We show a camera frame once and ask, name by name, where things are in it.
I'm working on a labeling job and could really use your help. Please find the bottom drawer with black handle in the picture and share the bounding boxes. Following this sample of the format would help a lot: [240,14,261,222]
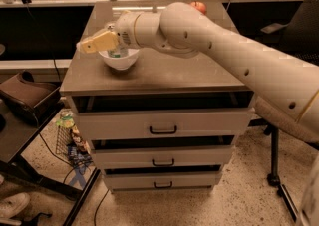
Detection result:
[104,172,222,191]

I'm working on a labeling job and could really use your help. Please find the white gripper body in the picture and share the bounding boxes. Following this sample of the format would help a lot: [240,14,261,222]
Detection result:
[115,12,140,49]

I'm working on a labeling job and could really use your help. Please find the top drawer with black handle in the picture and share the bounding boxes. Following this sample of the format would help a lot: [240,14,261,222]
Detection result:
[74,108,254,140]

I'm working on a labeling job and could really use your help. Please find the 7up soda can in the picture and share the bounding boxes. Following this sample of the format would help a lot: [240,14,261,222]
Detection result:
[106,22,128,58]

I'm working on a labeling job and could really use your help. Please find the brown box on side table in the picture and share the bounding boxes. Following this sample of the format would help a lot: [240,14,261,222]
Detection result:
[0,71,61,125]

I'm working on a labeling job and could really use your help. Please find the middle drawer with black handle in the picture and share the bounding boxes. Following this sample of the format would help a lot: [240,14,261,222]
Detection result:
[92,145,233,169]

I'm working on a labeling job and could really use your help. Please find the white ceramic bowl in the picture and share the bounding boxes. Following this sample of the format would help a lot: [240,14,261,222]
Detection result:
[100,49,139,71]

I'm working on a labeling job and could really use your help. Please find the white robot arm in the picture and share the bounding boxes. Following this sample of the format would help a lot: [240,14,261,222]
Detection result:
[77,2,319,138]

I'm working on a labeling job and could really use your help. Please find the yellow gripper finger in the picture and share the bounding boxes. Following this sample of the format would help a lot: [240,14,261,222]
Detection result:
[79,30,119,54]

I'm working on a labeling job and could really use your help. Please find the grey office chair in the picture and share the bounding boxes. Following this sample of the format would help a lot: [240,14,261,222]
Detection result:
[251,0,319,226]

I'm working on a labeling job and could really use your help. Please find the wire basket with snacks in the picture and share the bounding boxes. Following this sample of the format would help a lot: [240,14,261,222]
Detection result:
[55,110,92,167]

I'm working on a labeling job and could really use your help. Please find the drawer with black handle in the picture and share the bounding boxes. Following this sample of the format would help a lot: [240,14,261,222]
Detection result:
[92,145,233,169]
[74,108,254,140]
[104,172,222,191]

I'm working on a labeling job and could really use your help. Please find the white sneaker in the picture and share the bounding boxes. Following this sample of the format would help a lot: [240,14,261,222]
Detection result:
[0,192,30,218]

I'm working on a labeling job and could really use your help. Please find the black floor cable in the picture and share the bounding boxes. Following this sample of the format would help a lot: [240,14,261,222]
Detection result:
[93,188,111,226]

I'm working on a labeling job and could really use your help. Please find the red apple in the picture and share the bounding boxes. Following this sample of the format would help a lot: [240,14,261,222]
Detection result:
[190,1,206,14]

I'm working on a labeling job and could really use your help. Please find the dark side table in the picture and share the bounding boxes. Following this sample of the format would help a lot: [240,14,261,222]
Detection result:
[0,102,100,226]

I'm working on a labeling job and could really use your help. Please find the grey drawer cabinet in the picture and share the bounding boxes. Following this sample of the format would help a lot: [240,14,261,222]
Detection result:
[59,0,269,194]

